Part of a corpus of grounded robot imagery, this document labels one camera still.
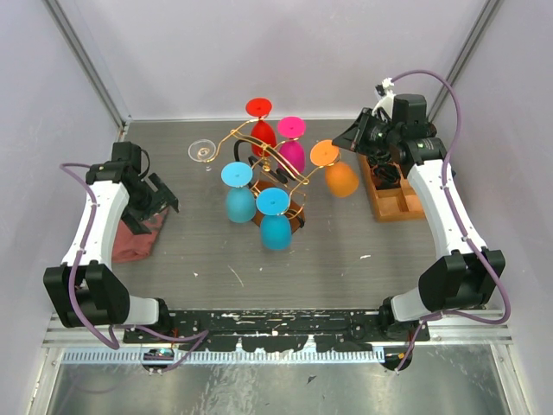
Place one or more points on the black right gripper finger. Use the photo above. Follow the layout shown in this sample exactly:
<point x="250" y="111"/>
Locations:
<point x="362" y="123"/>
<point x="348" y="140"/>

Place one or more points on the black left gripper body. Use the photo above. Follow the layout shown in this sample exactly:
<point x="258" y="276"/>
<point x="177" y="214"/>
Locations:
<point x="144" y="201"/>

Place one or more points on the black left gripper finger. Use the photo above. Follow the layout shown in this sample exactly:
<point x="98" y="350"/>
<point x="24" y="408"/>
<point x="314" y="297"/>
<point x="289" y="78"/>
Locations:
<point x="163" y="197"/>
<point x="135" y="225"/>

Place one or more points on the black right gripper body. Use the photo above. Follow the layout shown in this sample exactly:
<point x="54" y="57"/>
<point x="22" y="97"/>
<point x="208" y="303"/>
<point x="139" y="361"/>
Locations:
<point x="376" y="135"/>

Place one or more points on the orange wine glass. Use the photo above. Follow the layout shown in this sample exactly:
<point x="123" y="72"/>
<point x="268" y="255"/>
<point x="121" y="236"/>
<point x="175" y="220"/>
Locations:
<point x="340" y="178"/>

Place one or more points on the magenta wine glass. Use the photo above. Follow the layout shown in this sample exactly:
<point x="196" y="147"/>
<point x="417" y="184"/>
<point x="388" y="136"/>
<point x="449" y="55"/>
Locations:
<point x="292" y="129"/>

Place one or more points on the red wine glass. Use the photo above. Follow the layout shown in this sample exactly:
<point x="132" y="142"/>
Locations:
<point x="260" y="108"/>

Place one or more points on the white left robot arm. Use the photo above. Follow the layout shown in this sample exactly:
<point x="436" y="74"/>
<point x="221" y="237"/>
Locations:
<point x="83" y="288"/>

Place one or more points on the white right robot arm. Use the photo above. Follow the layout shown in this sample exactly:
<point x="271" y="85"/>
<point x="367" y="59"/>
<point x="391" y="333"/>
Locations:
<point x="466" y="272"/>

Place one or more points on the clear wine glass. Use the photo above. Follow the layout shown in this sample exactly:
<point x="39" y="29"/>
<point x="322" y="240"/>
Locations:
<point x="203" y="151"/>

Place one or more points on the light blue wine glass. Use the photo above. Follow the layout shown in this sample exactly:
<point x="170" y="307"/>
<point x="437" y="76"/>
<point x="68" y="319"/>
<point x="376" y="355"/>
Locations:
<point x="240" y="201"/>

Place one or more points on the wooden rack base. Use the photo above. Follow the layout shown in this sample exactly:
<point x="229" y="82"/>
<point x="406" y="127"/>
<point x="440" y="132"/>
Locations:
<point x="295" y="212"/>

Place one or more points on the pink cloth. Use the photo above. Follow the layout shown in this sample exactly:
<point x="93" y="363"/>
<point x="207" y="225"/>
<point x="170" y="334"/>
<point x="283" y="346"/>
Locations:
<point x="130" y="247"/>

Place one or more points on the rolled dark orange-patterned tie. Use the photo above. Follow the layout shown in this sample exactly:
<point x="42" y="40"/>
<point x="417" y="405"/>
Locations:
<point x="384" y="174"/>

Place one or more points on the wooden compartment tray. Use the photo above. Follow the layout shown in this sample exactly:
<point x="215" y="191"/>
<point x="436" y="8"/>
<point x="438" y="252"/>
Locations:
<point x="397" y="203"/>

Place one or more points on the gold wire glass rack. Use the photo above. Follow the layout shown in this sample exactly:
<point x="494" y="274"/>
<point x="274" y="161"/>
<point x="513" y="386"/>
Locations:
<point x="268" y="159"/>

